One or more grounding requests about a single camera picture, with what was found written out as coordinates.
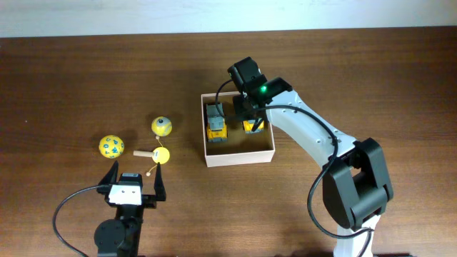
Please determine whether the left black camera cable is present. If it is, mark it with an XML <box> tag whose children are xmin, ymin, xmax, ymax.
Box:
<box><xmin>52</xmin><ymin>185</ymin><xmax>108</xmax><ymax>257</ymax></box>

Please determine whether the yellow grey dump truck toy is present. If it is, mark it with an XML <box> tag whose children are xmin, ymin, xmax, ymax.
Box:
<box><xmin>206</xmin><ymin>104</ymin><xmax>228</xmax><ymax>143</ymax></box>

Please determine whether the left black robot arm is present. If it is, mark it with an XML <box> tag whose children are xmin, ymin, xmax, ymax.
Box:
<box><xmin>94</xmin><ymin>161</ymin><xmax>166</xmax><ymax>257</ymax></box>

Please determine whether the pink cardboard box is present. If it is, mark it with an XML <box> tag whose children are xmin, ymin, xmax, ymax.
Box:
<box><xmin>201</xmin><ymin>93</ymin><xmax>275</xmax><ymax>167</ymax></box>

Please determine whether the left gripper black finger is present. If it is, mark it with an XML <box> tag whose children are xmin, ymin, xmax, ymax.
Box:
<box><xmin>154</xmin><ymin>163</ymin><xmax>166</xmax><ymax>196</ymax></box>
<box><xmin>99</xmin><ymin>161</ymin><xmax>119</xmax><ymax>186</ymax></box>

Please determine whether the yellow wooden paddle drum toy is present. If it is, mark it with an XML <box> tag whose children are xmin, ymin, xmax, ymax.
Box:
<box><xmin>133</xmin><ymin>136</ymin><xmax>171</xmax><ymax>176</ymax></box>

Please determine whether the right black camera cable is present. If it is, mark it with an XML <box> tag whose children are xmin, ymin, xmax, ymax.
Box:
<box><xmin>214</xmin><ymin>79</ymin><xmax>375</xmax><ymax>257</ymax></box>

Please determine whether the yellow grey mixer truck toy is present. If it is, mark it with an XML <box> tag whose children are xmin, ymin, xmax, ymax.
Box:
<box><xmin>243</xmin><ymin>119</ymin><xmax>264</xmax><ymax>133</ymax></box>

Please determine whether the yellow ball with blue letters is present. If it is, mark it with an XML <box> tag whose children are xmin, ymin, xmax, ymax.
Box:
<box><xmin>99</xmin><ymin>135</ymin><xmax>125</xmax><ymax>158</ymax></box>

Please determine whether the black camera cable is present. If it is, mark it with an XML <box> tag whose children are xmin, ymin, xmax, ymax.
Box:
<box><xmin>52</xmin><ymin>185</ymin><xmax>108</xmax><ymax>257</ymax></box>
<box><xmin>214</xmin><ymin>79</ymin><xmax>375</xmax><ymax>257</ymax></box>

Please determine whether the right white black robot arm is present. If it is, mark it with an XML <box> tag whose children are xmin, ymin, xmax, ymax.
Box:
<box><xmin>228</xmin><ymin>57</ymin><xmax>393</xmax><ymax>257</ymax></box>

